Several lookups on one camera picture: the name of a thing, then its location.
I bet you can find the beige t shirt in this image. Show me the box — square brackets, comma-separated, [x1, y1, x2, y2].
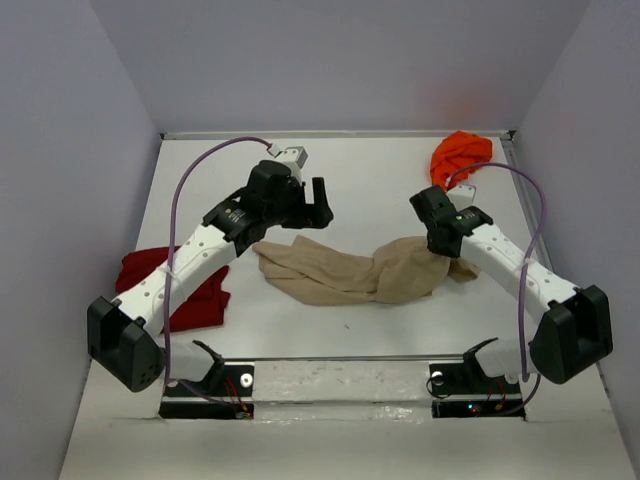
[252, 235, 480, 306]

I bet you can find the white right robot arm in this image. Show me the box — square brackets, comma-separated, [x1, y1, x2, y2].
[410, 186, 613, 392]

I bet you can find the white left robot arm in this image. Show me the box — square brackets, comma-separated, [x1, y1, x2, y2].
[87, 160, 333, 395]

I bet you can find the orange t shirt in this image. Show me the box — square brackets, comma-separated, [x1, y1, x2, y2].
[428, 131, 493, 189]

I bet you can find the dark red t shirt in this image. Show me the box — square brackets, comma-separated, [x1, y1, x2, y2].
[115, 247, 231, 332]

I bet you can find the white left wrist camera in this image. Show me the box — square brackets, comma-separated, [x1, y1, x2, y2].
[267, 144, 308, 182]

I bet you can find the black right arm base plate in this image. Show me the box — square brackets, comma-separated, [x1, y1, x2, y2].
[425, 363, 526, 419]

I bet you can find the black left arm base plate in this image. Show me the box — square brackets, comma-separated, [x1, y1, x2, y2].
[159, 362, 255, 420]

